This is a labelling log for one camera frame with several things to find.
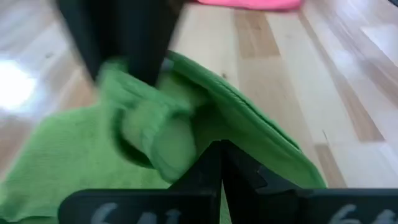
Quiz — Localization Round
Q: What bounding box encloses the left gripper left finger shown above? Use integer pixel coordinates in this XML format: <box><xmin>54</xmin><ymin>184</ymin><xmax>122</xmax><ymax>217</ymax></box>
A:
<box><xmin>57</xmin><ymin>140</ymin><xmax>223</xmax><ymax>224</ymax></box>

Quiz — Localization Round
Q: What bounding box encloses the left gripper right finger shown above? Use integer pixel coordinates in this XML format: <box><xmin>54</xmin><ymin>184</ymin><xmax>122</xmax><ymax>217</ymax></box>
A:
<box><xmin>221</xmin><ymin>139</ymin><xmax>398</xmax><ymax>224</ymax></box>

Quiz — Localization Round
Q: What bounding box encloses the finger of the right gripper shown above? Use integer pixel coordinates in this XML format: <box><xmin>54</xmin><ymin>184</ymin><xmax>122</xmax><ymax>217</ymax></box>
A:
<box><xmin>124</xmin><ymin>0</ymin><xmax>185</xmax><ymax>86</ymax></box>
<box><xmin>57</xmin><ymin>0</ymin><xmax>126</xmax><ymax>82</ymax></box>

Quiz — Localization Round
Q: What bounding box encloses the bright green microfiber towel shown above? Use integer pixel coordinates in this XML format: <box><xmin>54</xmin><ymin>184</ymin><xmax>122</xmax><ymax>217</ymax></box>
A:
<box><xmin>0</xmin><ymin>49</ymin><xmax>327</xmax><ymax>224</ymax></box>

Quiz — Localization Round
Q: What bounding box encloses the pink microfiber towel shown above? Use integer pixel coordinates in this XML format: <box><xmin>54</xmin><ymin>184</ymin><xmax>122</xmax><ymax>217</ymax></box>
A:
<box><xmin>195</xmin><ymin>0</ymin><xmax>303</xmax><ymax>12</ymax></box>

